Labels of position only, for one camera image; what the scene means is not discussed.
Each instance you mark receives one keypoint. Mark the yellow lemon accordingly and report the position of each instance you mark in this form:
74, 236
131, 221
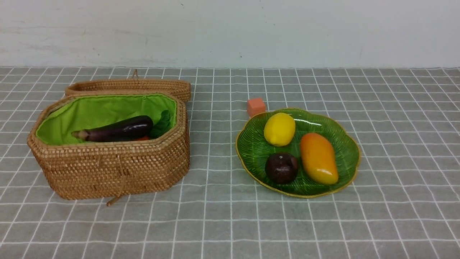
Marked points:
279, 129

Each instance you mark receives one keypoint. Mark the dark purple plum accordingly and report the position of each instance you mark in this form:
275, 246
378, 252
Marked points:
282, 168

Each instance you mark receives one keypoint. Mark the orange carrot green leaves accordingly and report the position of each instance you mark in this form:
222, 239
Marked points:
157, 129

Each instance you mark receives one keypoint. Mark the orange yellow mango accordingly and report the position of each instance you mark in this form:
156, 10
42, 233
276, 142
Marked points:
318, 159

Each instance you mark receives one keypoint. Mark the purple eggplant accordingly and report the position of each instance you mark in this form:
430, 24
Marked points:
126, 130

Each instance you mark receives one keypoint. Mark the small orange cube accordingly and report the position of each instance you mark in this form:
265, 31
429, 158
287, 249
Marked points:
255, 106

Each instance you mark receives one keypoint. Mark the green glass plate gold rim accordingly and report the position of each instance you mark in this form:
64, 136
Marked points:
254, 151

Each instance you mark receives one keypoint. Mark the woven wicker basket green lining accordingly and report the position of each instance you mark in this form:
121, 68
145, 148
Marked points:
77, 169

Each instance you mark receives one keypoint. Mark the grey checked tablecloth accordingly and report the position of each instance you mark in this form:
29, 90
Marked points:
404, 203

